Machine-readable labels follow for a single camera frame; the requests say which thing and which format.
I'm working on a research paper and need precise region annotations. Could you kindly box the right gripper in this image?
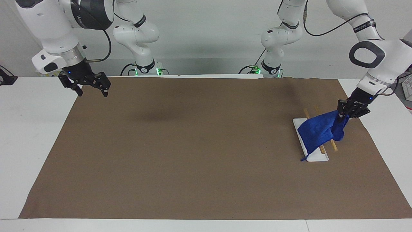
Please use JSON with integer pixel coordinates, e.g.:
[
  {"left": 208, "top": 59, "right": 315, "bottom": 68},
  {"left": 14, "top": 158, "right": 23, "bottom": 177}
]
[{"left": 58, "top": 58, "right": 112, "bottom": 98}]

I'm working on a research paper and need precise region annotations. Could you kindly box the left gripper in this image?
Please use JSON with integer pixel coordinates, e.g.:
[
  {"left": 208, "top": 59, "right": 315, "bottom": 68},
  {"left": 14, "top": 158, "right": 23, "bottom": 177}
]
[{"left": 337, "top": 88, "right": 377, "bottom": 119}]

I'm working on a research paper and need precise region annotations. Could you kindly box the blue towel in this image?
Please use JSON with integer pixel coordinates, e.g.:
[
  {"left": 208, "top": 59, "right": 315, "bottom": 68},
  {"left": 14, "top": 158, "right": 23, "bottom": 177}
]
[{"left": 297, "top": 110, "right": 350, "bottom": 162}]

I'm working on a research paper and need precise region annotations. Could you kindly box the black stand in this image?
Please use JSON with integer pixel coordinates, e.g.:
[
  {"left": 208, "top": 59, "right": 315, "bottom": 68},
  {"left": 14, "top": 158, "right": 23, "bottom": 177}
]
[{"left": 0, "top": 65, "right": 18, "bottom": 86}]

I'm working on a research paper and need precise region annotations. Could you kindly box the black cable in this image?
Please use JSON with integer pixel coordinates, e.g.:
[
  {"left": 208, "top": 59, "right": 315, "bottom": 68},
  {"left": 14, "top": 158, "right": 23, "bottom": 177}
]
[
  {"left": 382, "top": 73, "right": 412, "bottom": 96},
  {"left": 303, "top": 0, "right": 385, "bottom": 41},
  {"left": 84, "top": 28, "right": 112, "bottom": 63},
  {"left": 238, "top": 48, "right": 268, "bottom": 75},
  {"left": 120, "top": 63, "right": 138, "bottom": 76}
]

